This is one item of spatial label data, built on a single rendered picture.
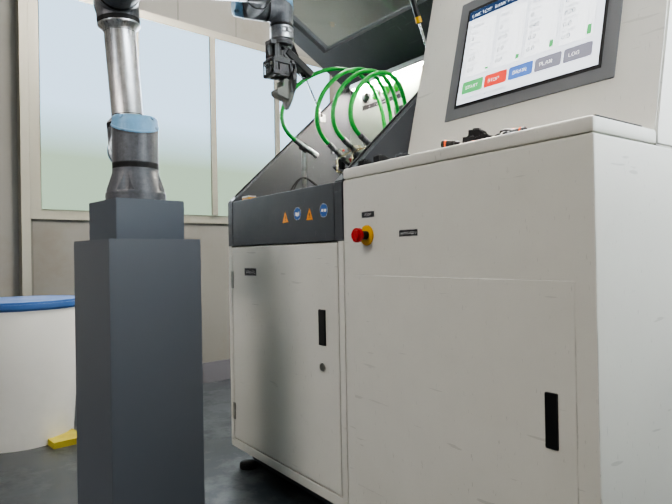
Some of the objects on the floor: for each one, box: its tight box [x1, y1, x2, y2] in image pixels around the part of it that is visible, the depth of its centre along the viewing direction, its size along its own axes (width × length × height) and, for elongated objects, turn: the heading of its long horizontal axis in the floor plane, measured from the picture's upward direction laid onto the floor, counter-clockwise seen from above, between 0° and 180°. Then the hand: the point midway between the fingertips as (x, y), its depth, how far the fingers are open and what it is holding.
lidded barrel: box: [0, 295, 76, 454], centre depth 243 cm, size 48×50×59 cm
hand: (288, 106), depth 182 cm, fingers closed
